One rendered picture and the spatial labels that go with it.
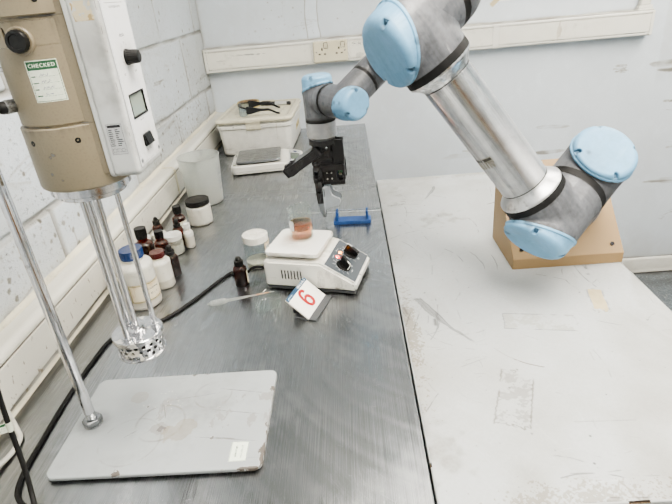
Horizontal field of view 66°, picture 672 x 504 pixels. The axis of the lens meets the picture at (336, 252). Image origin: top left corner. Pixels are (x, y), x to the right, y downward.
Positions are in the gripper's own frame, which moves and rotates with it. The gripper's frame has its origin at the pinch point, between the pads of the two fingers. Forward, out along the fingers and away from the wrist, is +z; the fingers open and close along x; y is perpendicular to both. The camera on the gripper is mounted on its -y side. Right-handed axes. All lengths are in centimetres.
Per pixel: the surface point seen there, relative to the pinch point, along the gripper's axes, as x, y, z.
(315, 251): -34.3, 2.5, -5.4
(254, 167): 46, -29, 0
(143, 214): -5.3, -47.2, -4.3
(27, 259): -74, -27, -26
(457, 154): 116, 51, 22
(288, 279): -35.0, -3.8, 0.5
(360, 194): 20.4, 9.3, 3.5
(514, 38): 112, 73, -27
